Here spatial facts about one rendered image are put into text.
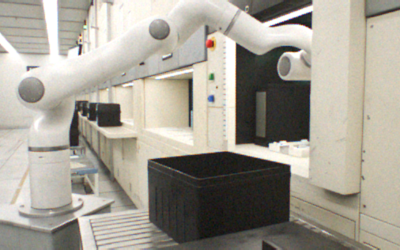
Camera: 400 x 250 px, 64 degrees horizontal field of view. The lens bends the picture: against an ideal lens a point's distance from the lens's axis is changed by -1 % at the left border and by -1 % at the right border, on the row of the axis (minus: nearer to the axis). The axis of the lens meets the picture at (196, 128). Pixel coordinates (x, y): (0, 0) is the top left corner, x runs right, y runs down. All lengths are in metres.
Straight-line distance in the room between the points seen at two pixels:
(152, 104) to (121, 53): 1.89
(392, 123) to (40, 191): 0.94
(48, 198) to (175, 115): 2.00
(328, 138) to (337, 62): 0.19
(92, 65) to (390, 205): 0.84
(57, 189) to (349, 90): 0.85
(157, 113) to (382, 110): 2.27
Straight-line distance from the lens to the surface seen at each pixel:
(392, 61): 0.82
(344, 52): 0.83
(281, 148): 1.42
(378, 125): 0.83
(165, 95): 2.90
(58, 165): 1.06
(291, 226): 0.65
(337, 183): 0.86
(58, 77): 1.00
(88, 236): 0.89
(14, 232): 1.08
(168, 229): 0.84
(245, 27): 1.02
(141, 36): 0.95
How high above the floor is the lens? 1.09
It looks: 5 degrees down
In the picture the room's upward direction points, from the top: straight up
